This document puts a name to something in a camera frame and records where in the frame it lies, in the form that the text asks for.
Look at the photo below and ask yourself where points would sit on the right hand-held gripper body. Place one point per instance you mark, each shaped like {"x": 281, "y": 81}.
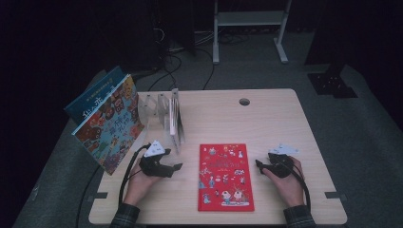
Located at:
{"x": 282, "y": 166}

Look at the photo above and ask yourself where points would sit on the white metal desk frame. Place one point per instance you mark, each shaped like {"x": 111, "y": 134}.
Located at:
{"x": 247, "y": 18}

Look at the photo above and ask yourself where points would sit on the dark floor-standing equipment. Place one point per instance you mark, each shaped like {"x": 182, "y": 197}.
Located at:
{"x": 177, "y": 25}

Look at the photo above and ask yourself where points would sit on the dark blue monster picture book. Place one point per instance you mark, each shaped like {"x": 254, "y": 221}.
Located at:
{"x": 92, "y": 98}

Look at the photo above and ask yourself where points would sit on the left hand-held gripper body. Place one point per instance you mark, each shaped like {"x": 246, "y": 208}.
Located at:
{"x": 155, "y": 167}

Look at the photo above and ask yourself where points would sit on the black stand base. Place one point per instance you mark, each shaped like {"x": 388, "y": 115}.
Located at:
{"x": 332, "y": 84}

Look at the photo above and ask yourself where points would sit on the person's left hand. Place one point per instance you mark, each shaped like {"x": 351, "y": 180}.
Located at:
{"x": 136, "y": 190}

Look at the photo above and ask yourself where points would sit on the person's right hand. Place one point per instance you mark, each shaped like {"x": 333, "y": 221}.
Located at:
{"x": 291, "y": 191}

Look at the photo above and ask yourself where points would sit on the thin white book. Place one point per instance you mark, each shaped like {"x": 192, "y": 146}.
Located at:
{"x": 174, "y": 117}

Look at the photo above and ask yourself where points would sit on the light blue animal picture book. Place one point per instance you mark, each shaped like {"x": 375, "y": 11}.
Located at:
{"x": 111, "y": 133}

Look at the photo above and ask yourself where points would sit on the red picture book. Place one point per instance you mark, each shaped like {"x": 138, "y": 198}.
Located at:
{"x": 225, "y": 177}

